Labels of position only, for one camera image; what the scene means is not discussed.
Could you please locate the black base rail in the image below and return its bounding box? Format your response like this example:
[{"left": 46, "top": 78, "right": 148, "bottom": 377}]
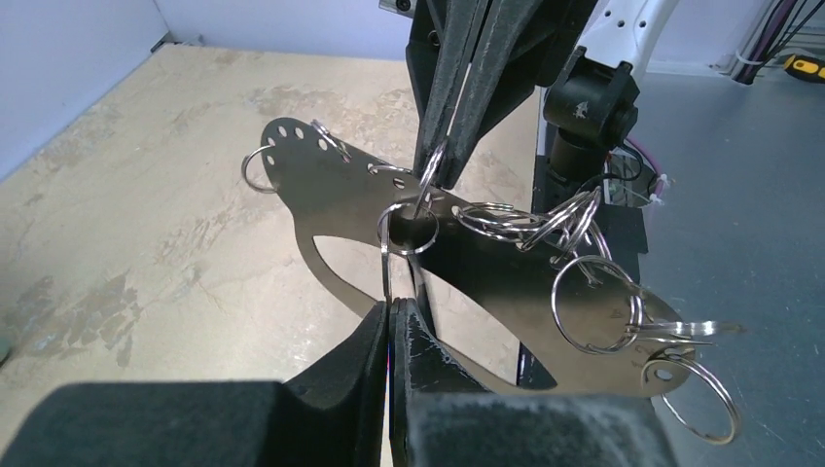
[{"left": 515, "top": 119, "right": 649, "bottom": 391}]

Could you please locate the aluminium frame rail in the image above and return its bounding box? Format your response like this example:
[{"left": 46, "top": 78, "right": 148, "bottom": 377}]
[{"left": 378, "top": 0, "right": 416, "bottom": 17}]

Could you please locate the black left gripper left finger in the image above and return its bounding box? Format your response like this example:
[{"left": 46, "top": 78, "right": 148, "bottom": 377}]
[{"left": 1, "top": 302, "right": 388, "bottom": 466}]

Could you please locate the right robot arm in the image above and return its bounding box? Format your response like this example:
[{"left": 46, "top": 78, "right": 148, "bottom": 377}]
[{"left": 406, "top": 1, "right": 675, "bottom": 208}]

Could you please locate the yellow black screwdriver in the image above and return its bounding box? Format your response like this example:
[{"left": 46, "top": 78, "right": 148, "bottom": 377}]
[{"left": 782, "top": 54, "right": 825, "bottom": 84}]

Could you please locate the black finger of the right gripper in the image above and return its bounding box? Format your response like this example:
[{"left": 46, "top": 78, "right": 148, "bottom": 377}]
[
  {"left": 445, "top": 1, "right": 595, "bottom": 189},
  {"left": 406, "top": 1, "right": 489, "bottom": 178}
]

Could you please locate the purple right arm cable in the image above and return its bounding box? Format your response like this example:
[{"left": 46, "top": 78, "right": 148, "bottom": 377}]
[{"left": 605, "top": 135, "right": 671, "bottom": 207}]

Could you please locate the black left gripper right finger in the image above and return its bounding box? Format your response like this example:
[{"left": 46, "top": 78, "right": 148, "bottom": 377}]
[{"left": 389, "top": 299, "right": 677, "bottom": 466}]

